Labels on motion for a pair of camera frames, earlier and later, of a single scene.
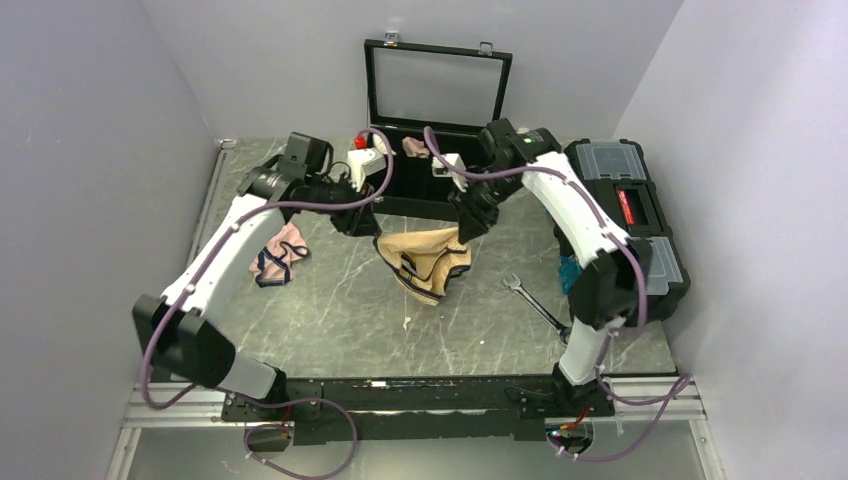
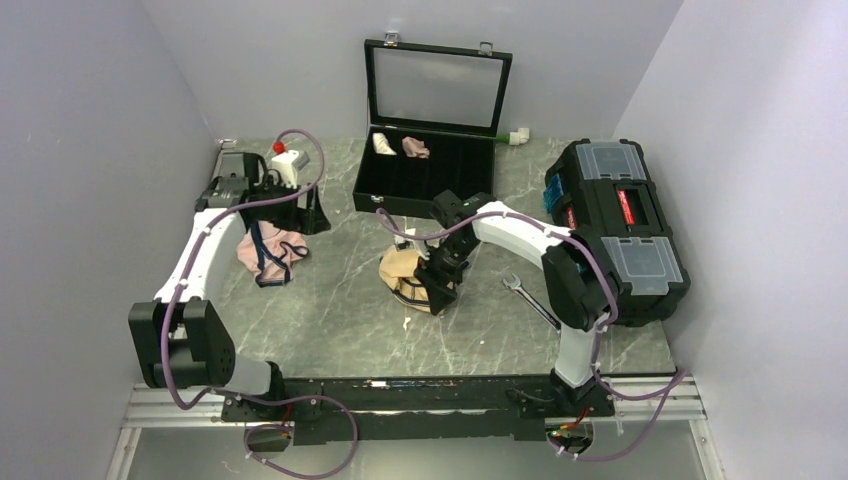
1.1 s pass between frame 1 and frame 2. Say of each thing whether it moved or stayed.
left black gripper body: moved
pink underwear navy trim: stayed
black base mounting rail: stayed
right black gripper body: moved
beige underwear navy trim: moved
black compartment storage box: stayed
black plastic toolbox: stayed
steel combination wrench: stayed
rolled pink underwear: stayed
